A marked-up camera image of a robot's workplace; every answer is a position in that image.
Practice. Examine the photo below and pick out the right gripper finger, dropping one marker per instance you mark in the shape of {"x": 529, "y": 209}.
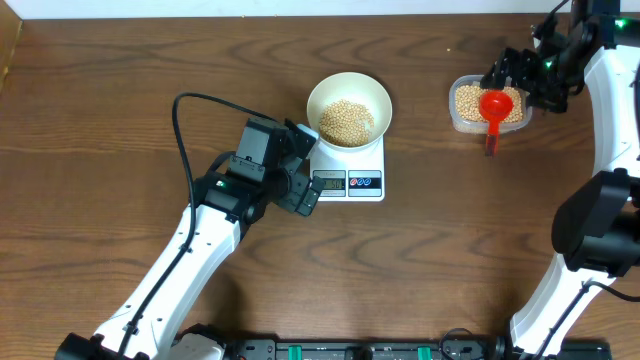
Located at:
{"x": 547, "y": 96}
{"x": 508, "y": 65}

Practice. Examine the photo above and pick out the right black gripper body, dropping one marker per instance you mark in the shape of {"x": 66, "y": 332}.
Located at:
{"x": 552, "y": 69}

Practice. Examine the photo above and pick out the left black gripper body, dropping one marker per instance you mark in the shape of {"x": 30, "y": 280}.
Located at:
{"x": 277, "y": 186}

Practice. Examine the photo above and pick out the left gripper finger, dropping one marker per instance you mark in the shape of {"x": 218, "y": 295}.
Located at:
{"x": 309, "y": 195}
{"x": 301, "y": 140}

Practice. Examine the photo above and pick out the red plastic measuring scoop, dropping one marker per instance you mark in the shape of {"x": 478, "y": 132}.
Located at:
{"x": 494, "y": 106}

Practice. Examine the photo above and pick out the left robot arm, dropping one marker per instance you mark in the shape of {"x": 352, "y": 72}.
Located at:
{"x": 145, "y": 326}

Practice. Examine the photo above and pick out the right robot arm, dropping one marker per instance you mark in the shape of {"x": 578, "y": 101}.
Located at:
{"x": 595, "y": 240}

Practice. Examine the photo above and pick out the white digital kitchen scale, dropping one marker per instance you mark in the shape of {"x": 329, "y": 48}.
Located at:
{"x": 351, "y": 174}

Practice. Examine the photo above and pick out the soybeans in bowl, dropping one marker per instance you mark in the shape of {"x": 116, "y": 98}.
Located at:
{"x": 347, "y": 124}

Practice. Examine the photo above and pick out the white round bowl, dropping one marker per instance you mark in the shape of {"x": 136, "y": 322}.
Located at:
{"x": 354, "y": 87}

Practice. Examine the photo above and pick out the clear plastic container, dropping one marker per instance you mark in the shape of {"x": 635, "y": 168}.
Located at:
{"x": 465, "y": 126}

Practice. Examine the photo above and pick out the yellow soybeans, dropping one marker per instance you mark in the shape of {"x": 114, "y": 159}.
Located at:
{"x": 467, "y": 100}

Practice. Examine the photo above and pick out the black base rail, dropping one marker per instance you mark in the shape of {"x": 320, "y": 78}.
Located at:
{"x": 202, "y": 342}

